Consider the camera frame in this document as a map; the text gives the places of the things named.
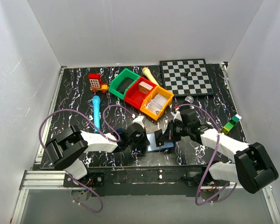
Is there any red plastic bin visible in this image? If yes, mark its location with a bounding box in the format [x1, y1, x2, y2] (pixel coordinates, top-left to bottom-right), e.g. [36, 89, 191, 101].
[124, 77, 156, 110]

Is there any black white chessboard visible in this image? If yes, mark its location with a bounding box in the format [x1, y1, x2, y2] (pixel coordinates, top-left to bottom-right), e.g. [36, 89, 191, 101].
[160, 58, 214, 97]

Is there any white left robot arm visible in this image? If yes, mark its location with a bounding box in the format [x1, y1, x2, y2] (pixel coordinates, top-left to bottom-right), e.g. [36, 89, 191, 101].
[46, 122, 149, 180]

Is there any yellow plastic bin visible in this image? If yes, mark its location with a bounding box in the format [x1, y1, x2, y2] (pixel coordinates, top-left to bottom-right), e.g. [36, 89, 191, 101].
[140, 86, 174, 121]

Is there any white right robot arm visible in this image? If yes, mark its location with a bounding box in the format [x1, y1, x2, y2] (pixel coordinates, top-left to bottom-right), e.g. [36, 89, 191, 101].
[154, 108, 279, 194]

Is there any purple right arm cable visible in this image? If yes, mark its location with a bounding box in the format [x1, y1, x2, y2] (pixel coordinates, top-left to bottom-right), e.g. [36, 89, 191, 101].
[175, 104, 238, 206]

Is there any green lego brick stack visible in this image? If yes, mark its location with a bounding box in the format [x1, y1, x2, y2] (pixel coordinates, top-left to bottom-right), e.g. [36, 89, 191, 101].
[220, 114, 242, 135]

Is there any cream toy microphone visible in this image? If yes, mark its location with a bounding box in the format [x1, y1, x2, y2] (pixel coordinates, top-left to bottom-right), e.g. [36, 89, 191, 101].
[142, 67, 159, 86]

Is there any red yellow toy train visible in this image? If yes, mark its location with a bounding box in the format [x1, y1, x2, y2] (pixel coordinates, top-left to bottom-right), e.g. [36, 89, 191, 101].
[88, 73, 109, 93]

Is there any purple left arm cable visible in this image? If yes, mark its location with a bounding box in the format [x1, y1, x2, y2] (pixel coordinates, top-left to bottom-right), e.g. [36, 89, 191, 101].
[38, 104, 136, 213]

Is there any white cards stack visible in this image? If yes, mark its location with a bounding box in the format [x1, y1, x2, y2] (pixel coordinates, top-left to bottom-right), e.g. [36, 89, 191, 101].
[146, 94, 168, 115]

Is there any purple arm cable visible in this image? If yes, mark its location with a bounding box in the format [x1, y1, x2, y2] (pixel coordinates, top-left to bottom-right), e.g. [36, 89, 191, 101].
[38, 104, 136, 213]
[175, 104, 238, 206]

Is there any green plastic bin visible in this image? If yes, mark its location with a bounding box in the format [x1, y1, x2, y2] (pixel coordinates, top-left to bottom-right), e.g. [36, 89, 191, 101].
[109, 68, 140, 100]

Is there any blue toy microphone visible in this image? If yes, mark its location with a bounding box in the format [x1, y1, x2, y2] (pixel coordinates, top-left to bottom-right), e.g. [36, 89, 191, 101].
[92, 96, 100, 133]

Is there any black silver microphone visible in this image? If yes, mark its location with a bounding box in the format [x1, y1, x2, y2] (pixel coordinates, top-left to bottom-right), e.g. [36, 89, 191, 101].
[184, 96, 194, 104]

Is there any navy blue card holder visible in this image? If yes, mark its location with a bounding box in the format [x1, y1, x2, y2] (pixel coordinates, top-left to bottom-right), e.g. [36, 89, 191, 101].
[146, 133, 176, 153]

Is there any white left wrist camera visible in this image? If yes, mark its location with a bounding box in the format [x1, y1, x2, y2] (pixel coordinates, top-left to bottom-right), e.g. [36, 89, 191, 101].
[132, 115, 145, 126]

